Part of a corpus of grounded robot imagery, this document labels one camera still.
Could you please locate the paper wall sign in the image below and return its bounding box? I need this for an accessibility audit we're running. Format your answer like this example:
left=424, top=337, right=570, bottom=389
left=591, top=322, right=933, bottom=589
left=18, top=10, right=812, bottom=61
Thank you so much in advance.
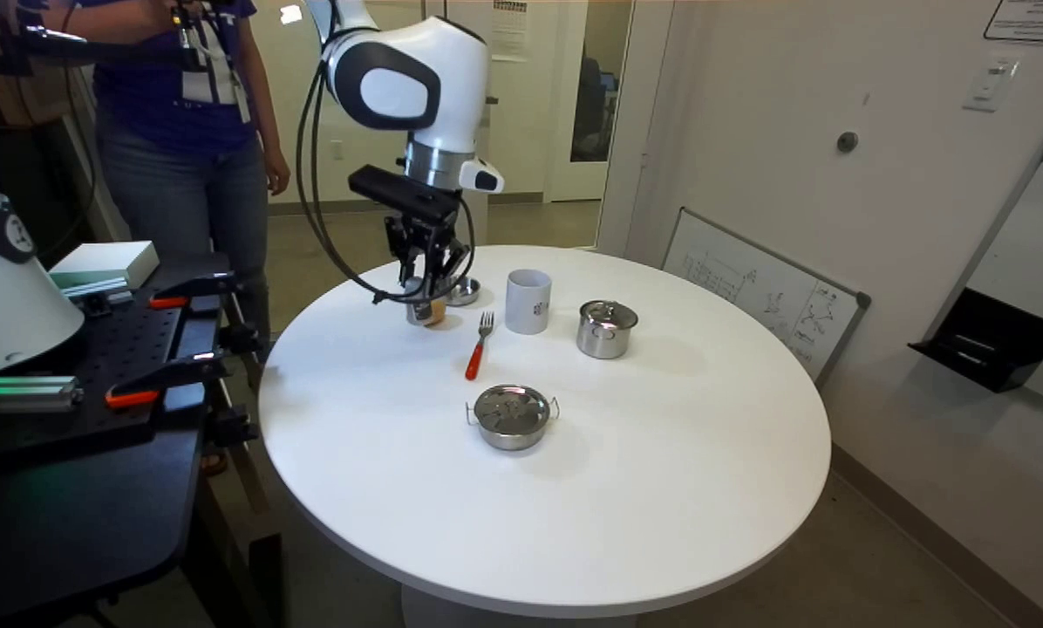
left=984, top=0, right=1043, bottom=47

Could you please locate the white ceramic mug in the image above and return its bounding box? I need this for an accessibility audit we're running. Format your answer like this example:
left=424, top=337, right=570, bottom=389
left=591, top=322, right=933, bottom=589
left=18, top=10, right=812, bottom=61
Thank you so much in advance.
left=503, top=263, right=553, bottom=337

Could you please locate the steel pot with lid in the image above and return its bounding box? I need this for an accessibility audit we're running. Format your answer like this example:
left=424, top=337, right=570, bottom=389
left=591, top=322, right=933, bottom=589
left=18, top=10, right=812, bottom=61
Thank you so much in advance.
left=570, top=297, right=641, bottom=363

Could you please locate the door with glass panel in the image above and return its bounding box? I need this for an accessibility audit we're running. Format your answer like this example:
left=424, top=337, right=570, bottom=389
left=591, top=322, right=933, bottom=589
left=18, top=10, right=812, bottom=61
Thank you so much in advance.
left=482, top=0, right=639, bottom=204

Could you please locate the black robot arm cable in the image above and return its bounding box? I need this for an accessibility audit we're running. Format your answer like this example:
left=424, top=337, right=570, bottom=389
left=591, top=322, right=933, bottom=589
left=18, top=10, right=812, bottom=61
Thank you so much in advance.
left=293, top=55, right=482, bottom=307

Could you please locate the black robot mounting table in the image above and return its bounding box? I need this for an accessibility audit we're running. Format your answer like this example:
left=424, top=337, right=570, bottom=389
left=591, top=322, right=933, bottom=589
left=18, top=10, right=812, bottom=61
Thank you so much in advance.
left=0, top=254, right=268, bottom=628

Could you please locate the fork with red handle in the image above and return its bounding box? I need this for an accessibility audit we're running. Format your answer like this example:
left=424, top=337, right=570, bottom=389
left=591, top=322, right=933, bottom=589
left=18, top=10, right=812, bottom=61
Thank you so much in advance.
left=461, top=307, right=499, bottom=382

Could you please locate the leaning whiteboard with drawings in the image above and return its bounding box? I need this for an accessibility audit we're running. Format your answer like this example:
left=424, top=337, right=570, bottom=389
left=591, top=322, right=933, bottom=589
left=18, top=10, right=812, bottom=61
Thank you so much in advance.
left=659, top=204, right=876, bottom=382

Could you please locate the white flat box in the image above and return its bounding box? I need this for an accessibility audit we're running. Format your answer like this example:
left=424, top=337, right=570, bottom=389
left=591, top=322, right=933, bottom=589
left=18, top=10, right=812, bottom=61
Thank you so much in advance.
left=46, top=237, right=162, bottom=300

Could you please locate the black clamp with orange handle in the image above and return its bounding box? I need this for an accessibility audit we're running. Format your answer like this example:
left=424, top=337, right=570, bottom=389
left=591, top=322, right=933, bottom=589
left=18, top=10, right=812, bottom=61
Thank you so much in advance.
left=139, top=281, right=260, bottom=352
left=96, top=345, right=260, bottom=445

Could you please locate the teal metal bar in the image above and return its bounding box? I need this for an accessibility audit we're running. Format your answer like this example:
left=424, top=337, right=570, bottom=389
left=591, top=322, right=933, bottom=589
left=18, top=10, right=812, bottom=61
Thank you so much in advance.
left=0, top=370, right=80, bottom=412

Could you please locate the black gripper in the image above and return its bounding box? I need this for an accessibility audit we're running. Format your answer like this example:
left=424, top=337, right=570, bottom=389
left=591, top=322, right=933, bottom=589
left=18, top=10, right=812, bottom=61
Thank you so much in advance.
left=381, top=210, right=479, bottom=307

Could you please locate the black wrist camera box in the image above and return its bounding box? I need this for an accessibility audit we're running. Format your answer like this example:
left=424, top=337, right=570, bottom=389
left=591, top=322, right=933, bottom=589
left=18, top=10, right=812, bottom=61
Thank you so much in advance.
left=346, top=162, right=466, bottom=229

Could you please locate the person left hand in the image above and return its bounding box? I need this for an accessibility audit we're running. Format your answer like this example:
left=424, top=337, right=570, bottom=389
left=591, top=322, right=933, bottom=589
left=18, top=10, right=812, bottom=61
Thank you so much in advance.
left=260, top=147, right=293, bottom=198

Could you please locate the black whiteboard marker tray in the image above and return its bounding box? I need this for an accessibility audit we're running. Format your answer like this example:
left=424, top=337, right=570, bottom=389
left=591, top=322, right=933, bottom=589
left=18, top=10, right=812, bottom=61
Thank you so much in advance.
left=906, top=287, right=1043, bottom=393

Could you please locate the person in purple shirt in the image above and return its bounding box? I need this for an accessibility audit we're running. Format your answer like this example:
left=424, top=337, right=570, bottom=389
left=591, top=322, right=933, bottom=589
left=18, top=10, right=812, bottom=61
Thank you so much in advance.
left=11, top=0, right=293, bottom=352

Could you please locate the small steel bowl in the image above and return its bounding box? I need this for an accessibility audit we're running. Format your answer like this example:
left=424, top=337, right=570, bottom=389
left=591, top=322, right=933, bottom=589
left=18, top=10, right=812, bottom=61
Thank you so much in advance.
left=463, top=381, right=560, bottom=452

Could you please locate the white wall switch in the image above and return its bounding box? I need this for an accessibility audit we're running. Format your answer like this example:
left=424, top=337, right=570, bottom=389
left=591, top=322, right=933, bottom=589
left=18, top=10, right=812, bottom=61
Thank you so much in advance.
left=962, top=55, right=1022, bottom=118

